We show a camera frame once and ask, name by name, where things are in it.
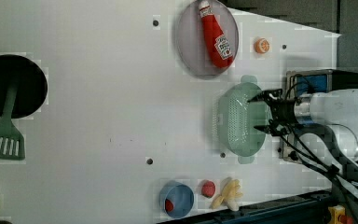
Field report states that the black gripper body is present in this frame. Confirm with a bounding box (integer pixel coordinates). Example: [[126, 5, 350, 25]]
[[266, 89, 298, 136]]

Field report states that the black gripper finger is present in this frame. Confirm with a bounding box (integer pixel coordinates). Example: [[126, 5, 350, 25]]
[[255, 125, 273, 134], [248, 91, 277, 103]]

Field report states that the mint green strainer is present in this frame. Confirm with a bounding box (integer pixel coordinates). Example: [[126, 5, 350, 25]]
[[217, 76, 269, 164]]

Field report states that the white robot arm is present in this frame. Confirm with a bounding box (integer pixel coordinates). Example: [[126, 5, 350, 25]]
[[249, 89, 358, 161]]

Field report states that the black toaster oven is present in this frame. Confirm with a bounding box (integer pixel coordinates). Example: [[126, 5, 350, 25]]
[[278, 68, 358, 164]]

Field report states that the orange slice toy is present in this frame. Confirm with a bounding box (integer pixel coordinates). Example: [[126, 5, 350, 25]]
[[254, 38, 270, 54]]

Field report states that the red ketchup bottle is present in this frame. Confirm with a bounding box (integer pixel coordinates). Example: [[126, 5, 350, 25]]
[[199, 0, 234, 68]]

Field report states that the yellow banana toy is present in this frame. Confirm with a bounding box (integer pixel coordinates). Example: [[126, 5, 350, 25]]
[[211, 179, 243, 211]]

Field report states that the red toy strawberry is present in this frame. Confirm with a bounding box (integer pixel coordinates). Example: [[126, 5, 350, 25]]
[[201, 181, 215, 198]]

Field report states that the grey round plate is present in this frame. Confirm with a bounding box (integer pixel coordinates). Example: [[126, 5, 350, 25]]
[[175, 0, 239, 78]]

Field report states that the yellow emergency stop box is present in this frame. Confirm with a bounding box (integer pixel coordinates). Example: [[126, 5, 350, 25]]
[[328, 205, 353, 224]]

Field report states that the blue bowl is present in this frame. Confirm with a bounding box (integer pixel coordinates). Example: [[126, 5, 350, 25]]
[[159, 180, 195, 218]]

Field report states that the red toy in bowl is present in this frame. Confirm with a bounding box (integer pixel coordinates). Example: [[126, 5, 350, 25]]
[[165, 200, 174, 212]]

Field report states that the green spatula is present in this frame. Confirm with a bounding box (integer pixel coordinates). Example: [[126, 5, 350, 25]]
[[0, 83, 25, 161]]

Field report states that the black cylinder cup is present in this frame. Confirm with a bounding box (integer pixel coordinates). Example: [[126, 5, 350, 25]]
[[0, 220, 12, 224]]

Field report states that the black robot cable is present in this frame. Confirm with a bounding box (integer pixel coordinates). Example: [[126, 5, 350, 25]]
[[279, 73, 358, 218]]

